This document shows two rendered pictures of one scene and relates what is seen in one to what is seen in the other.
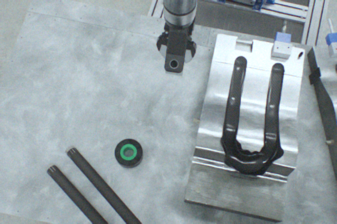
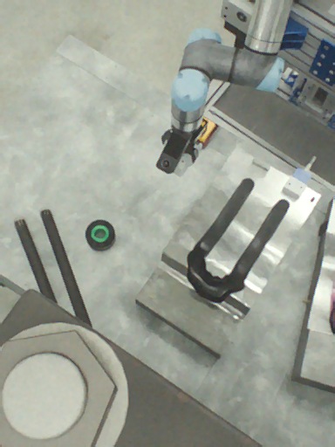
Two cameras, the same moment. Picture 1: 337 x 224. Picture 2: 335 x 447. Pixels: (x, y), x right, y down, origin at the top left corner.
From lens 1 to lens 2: 64 cm
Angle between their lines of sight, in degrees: 6
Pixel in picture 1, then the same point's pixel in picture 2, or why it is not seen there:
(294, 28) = not seen: outside the picture
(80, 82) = (80, 146)
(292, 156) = (252, 296)
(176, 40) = (175, 142)
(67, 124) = (51, 184)
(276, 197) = (224, 331)
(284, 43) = (298, 182)
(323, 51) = not seen: outside the picture
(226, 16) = (292, 123)
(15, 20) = (44, 38)
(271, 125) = (249, 259)
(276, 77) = (277, 214)
